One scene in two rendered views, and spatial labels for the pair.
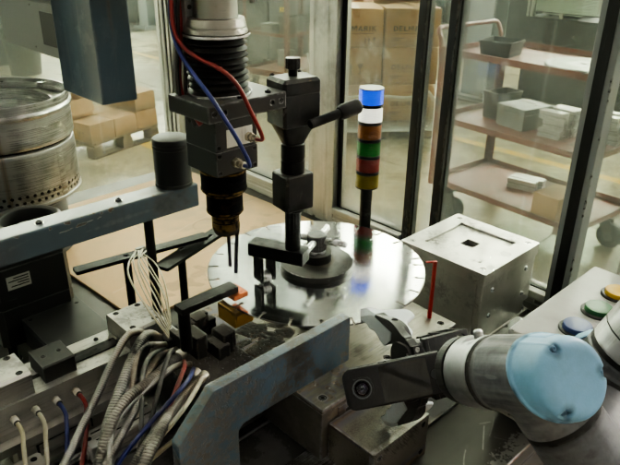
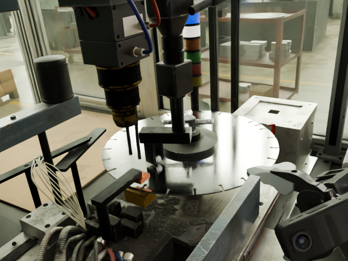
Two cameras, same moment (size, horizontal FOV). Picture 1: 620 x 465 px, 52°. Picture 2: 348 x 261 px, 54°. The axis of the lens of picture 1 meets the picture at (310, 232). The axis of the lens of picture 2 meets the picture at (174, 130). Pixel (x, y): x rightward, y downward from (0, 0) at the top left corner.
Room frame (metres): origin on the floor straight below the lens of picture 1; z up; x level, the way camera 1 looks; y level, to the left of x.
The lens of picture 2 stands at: (0.30, 0.13, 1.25)
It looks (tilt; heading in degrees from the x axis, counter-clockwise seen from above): 25 degrees down; 348
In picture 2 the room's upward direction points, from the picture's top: 4 degrees counter-clockwise
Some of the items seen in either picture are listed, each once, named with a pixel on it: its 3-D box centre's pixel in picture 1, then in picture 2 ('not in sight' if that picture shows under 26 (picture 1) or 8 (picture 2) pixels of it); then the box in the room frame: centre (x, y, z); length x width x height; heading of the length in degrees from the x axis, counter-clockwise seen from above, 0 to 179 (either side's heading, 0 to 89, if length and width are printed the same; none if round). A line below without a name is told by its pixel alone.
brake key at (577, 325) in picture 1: (576, 329); not in sight; (0.78, -0.39, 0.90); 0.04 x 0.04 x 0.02
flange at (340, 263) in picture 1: (316, 258); (188, 137); (0.87, -0.01, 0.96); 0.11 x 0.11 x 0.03
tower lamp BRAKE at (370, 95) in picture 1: (371, 95); (190, 17); (1.15, -0.11, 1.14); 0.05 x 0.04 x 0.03; 44
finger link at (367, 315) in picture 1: (391, 318); (279, 171); (0.70, -0.11, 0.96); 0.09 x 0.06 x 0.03; 25
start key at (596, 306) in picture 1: (598, 311); not in sight; (0.83, -0.44, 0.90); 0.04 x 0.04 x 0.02
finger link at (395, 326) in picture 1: (397, 339); (298, 187); (0.65, -0.11, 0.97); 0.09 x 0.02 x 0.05; 25
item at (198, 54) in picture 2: (368, 147); (192, 55); (1.15, -0.11, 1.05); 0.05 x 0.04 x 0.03; 44
